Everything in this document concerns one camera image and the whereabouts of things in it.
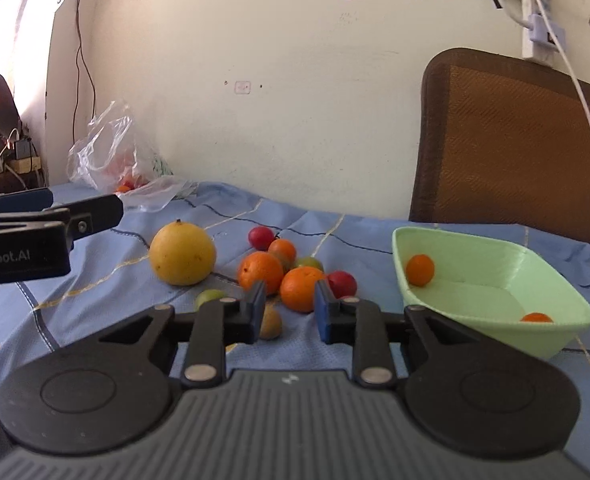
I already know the beige power strip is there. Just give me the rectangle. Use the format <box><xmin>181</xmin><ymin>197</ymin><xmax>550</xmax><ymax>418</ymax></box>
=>
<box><xmin>4</xmin><ymin>156</ymin><xmax>42</xmax><ymax>174</ymax></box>

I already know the red cherry tomato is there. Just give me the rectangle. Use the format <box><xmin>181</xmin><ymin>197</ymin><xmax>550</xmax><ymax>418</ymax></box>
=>
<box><xmin>327</xmin><ymin>270</ymin><xmax>359</xmax><ymax>300</ymax></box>
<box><xmin>248</xmin><ymin>226</ymin><xmax>276</xmax><ymax>251</ymax></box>

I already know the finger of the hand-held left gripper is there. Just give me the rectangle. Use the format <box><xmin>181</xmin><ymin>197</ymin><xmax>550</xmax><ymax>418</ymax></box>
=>
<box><xmin>50</xmin><ymin>193</ymin><xmax>125</xmax><ymax>252</ymax></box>
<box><xmin>0</xmin><ymin>187</ymin><xmax>55</xmax><ymax>217</ymax></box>

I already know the blue checked cloth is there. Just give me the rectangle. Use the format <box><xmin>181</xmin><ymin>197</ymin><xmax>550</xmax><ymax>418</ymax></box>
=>
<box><xmin>0</xmin><ymin>180</ymin><xmax>590</xmax><ymax>480</ymax></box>

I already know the brown woven chair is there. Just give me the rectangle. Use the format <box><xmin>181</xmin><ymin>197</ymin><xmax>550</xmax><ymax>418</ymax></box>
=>
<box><xmin>408</xmin><ymin>47</ymin><xmax>590</xmax><ymax>251</ymax></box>

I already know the clear plastic bag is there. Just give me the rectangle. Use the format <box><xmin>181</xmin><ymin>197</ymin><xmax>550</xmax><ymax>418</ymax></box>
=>
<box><xmin>67</xmin><ymin>100</ymin><xmax>197</xmax><ymax>214</ymax></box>

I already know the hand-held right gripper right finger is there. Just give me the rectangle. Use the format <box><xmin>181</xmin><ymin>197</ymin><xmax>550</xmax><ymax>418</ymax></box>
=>
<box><xmin>313</xmin><ymin>280</ymin><xmax>478</xmax><ymax>389</ymax></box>

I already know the large yellow citrus fruit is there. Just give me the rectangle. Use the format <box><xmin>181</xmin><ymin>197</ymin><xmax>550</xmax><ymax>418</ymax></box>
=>
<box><xmin>149</xmin><ymin>219</ymin><xmax>217</xmax><ymax>287</ymax></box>

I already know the thin black wall cable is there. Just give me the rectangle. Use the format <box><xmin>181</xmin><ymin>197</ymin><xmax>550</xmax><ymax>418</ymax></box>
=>
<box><xmin>74</xmin><ymin>0</ymin><xmax>97</xmax><ymax>128</ymax></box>

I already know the thin white cable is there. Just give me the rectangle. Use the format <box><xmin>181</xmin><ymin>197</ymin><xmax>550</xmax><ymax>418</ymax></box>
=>
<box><xmin>530</xmin><ymin>0</ymin><xmax>590</xmax><ymax>198</ymax></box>

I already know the white plug adapter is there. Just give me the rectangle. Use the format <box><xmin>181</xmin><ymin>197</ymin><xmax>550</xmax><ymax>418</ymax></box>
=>
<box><xmin>527</xmin><ymin>12</ymin><xmax>568</xmax><ymax>47</ymax></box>

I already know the light green plastic bowl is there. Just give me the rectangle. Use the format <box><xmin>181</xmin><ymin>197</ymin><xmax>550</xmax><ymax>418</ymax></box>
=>
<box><xmin>392</xmin><ymin>226</ymin><xmax>590</xmax><ymax>360</ymax></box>

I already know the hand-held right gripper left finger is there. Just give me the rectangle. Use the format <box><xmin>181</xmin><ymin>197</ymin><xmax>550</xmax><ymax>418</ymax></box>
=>
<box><xmin>98</xmin><ymin>280</ymin><xmax>267</xmax><ymax>389</ymax></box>

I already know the white wall power strip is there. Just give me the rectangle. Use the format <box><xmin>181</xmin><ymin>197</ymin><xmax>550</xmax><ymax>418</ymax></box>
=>
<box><xmin>520</xmin><ymin>0</ymin><xmax>556</xmax><ymax>64</ymax></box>

